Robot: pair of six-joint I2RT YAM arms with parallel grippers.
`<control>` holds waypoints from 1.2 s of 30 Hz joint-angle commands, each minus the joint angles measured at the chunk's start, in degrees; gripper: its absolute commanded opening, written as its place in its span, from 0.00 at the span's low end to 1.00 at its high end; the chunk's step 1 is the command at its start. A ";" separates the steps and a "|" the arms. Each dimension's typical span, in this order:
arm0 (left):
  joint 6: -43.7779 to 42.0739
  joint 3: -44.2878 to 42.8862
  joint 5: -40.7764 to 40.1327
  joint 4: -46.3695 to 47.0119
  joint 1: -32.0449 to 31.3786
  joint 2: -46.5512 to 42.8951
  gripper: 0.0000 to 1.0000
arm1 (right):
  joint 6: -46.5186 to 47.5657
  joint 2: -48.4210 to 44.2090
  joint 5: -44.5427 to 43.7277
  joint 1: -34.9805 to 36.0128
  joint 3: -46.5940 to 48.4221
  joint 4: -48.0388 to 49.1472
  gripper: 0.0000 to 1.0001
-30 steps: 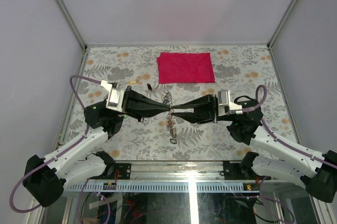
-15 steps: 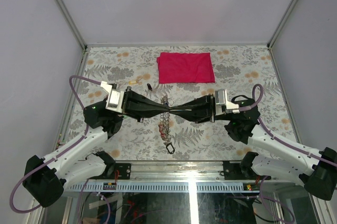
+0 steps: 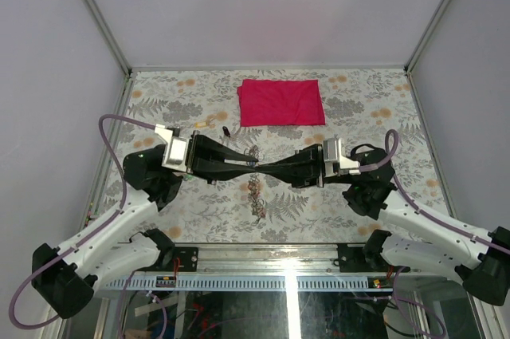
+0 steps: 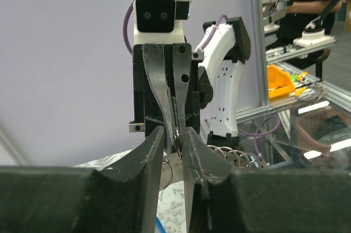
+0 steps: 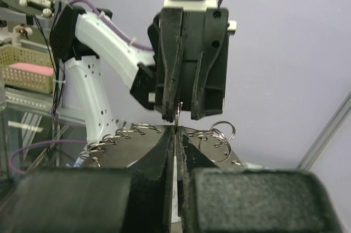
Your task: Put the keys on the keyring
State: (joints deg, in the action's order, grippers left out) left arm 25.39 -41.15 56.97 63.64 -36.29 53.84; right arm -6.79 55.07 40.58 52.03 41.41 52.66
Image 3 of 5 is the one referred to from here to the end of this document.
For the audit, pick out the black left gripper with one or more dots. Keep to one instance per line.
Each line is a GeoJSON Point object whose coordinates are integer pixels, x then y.
{"type": "Point", "coordinates": [206, 159]}

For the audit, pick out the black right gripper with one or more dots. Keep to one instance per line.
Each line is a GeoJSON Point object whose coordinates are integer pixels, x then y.
{"type": "Point", "coordinates": [305, 168]}

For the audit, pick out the grey disc with key rings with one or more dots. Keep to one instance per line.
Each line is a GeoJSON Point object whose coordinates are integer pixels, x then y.
{"type": "Point", "coordinates": [254, 186]}

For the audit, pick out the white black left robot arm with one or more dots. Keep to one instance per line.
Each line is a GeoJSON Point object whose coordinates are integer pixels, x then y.
{"type": "Point", "coordinates": [67, 276]}

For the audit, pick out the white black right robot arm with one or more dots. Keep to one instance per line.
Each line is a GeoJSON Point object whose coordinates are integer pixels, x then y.
{"type": "Point", "coordinates": [474, 257]}

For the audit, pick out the black tag key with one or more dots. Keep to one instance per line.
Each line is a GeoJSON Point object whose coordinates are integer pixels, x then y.
{"type": "Point", "coordinates": [226, 132]}

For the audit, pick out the yellow tag key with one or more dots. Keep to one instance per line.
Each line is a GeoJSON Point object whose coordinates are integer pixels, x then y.
{"type": "Point", "coordinates": [207, 123]}

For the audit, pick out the red folded cloth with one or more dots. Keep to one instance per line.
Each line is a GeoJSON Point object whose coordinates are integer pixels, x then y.
{"type": "Point", "coordinates": [280, 103]}

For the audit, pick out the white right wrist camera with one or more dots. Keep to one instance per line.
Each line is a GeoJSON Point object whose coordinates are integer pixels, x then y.
{"type": "Point", "coordinates": [335, 162]}

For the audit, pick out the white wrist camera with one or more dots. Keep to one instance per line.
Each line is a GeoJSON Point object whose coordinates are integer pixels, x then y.
{"type": "Point", "coordinates": [335, 162]}
{"type": "Point", "coordinates": [176, 147]}

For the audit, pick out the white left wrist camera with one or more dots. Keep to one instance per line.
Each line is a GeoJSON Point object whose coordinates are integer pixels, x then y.
{"type": "Point", "coordinates": [176, 147]}

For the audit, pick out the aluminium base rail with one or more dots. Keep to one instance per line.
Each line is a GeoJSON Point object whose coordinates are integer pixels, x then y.
{"type": "Point", "coordinates": [263, 259]}

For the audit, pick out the white slotted cable duct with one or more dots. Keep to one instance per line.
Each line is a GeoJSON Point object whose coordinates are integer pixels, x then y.
{"type": "Point", "coordinates": [198, 282]}

